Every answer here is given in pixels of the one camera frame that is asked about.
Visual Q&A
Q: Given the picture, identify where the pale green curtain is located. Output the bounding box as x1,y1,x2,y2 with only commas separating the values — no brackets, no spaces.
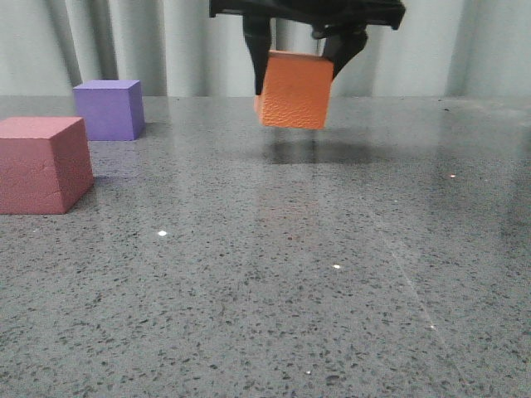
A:
1,1,530,97

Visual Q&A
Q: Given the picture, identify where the purple foam cube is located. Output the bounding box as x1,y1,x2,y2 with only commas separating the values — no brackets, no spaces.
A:
73,80,145,141

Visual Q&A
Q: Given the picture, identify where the orange foam cube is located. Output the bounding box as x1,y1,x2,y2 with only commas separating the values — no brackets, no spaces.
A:
255,51,334,129

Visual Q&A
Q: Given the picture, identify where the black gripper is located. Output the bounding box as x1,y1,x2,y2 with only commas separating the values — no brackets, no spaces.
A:
209,0,406,95

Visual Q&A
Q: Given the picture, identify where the red foam cube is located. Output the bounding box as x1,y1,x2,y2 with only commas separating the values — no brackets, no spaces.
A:
1,117,94,215

